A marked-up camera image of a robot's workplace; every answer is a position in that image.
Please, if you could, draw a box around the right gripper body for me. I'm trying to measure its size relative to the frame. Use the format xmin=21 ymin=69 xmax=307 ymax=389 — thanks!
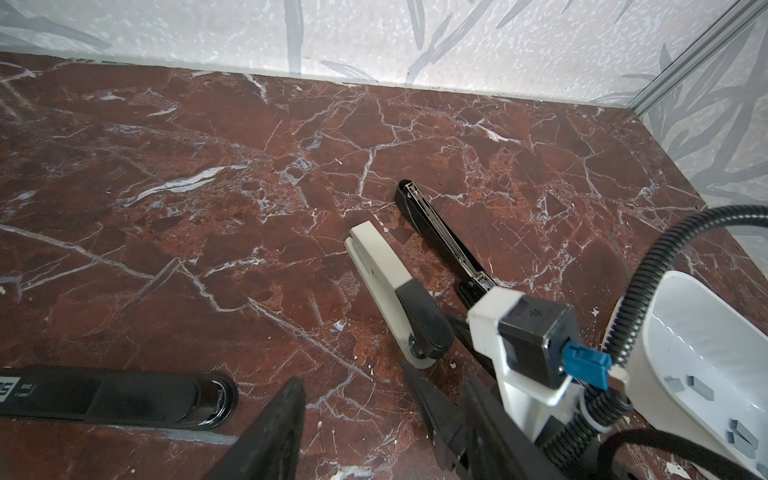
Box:
xmin=399 ymin=360 xmax=564 ymax=479

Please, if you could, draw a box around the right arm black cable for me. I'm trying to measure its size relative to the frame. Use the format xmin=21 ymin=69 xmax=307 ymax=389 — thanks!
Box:
xmin=539 ymin=205 xmax=768 ymax=480

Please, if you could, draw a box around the beige stapler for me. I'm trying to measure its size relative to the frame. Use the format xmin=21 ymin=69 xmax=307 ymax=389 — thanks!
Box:
xmin=345 ymin=221 xmax=454 ymax=370

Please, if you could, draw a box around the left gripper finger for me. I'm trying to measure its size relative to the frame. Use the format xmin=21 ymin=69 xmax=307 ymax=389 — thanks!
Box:
xmin=204 ymin=377 xmax=306 ymax=479

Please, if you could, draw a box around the black stapler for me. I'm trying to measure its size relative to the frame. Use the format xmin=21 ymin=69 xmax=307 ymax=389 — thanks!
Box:
xmin=1 ymin=366 xmax=238 ymax=430
xmin=394 ymin=179 xmax=496 ymax=309

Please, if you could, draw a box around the white oval tray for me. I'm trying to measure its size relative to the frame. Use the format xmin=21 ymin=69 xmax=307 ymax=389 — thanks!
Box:
xmin=625 ymin=271 xmax=767 ymax=479

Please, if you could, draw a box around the staple strip in tray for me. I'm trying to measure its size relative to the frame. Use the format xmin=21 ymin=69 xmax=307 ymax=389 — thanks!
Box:
xmin=686 ymin=375 xmax=715 ymax=402

